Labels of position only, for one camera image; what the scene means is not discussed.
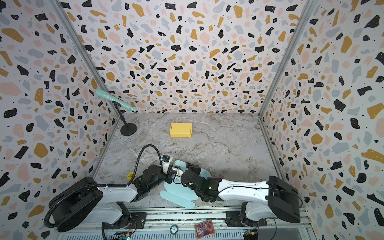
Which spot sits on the light blue paper box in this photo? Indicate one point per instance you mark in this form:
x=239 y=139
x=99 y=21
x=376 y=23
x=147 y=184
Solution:
x=178 y=194

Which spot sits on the black microphone stand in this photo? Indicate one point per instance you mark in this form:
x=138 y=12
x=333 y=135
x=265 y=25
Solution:
x=128 y=129

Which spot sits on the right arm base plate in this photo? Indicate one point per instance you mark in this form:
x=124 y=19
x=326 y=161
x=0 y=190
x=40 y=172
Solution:
x=237 y=219

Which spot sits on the yellow paper box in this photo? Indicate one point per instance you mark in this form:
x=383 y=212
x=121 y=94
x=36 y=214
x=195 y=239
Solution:
x=181 y=130

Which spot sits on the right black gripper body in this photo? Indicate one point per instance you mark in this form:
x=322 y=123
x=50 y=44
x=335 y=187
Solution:
x=184 y=176

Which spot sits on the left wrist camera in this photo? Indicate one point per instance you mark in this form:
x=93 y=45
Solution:
x=166 y=161

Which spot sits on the yellow round sticker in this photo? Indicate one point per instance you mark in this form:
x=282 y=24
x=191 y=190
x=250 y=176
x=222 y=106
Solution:
x=130 y=176

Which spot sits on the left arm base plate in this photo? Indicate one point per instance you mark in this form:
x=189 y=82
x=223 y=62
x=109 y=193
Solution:
x=134 y=221

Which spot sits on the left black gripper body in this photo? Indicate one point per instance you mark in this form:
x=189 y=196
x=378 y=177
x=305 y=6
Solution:
x=162 y=171

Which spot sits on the mint green microphone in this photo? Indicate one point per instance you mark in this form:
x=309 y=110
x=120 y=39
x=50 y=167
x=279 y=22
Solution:
x=107 y=96

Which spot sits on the round teal sticker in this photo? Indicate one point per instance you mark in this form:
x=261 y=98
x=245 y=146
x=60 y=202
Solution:
x=174 y=229

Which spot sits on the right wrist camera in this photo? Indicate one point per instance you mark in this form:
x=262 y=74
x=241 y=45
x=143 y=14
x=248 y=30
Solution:
x=174 y=176

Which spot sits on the colourful card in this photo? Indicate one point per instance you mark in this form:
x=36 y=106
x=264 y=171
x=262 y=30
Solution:
x=204 y=229

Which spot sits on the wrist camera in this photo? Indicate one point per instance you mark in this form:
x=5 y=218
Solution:
x=174 y=176
x=166 y=161

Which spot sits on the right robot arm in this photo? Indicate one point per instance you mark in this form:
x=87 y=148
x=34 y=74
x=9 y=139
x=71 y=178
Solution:
x=267 y=199

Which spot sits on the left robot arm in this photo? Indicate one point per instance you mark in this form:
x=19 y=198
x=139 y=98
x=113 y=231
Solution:
x=90 y=202

